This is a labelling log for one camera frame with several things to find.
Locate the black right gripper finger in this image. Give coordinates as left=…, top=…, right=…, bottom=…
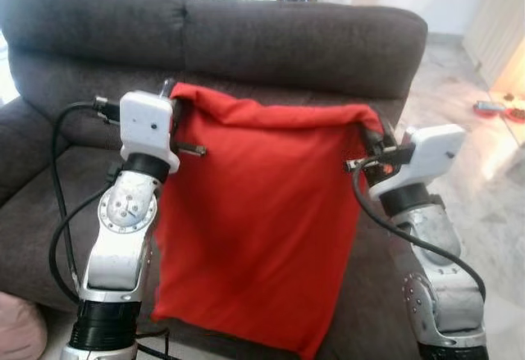
left=367, top=114, right=393, bottom=153

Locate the two-seat grey brown sofa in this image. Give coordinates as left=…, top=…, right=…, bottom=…
left=0, top=0, right=429, bottom=360

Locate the white louvred cabinet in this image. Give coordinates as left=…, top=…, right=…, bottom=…
left=462, top=0, right=525, bottom=90

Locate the pink round cushion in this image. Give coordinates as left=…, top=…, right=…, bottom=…
left=0, top=292, right=48, bottom=360

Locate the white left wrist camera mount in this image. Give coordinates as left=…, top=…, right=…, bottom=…
left=119, top=91, right=181, bottom=174

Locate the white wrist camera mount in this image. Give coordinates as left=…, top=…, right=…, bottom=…
left=119, top=91, right=181, bottom=174
left=367, top=125, right=467, bottom=199

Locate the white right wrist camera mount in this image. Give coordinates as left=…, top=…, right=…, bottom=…
left=367, top=125, right=467, bottom=199

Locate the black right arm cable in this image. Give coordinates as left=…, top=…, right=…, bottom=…
left=349, top=159, right=487, bottom=303

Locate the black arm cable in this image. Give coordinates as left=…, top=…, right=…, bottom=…
left=349, top=159, right=487, bottom=303
left=48, top=96, right=171, bottom=360

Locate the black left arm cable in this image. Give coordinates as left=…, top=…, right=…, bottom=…
left=48, top=96, right=171, bottom=360

